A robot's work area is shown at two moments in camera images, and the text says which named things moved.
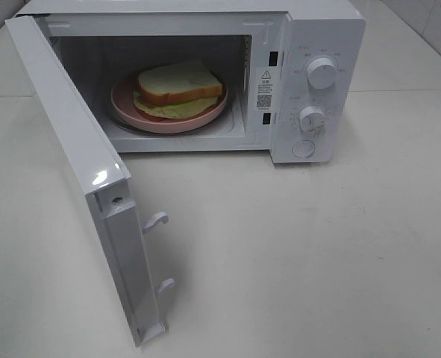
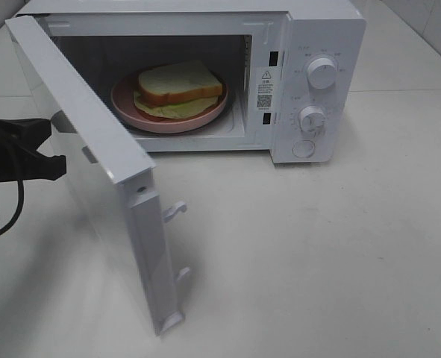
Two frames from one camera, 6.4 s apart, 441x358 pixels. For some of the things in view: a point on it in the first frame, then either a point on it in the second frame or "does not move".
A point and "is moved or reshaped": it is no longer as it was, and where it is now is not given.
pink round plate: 126,110 does not move
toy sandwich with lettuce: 178,90 does not move
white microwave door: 104,178 is moved or reshaped
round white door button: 303,148 does not move
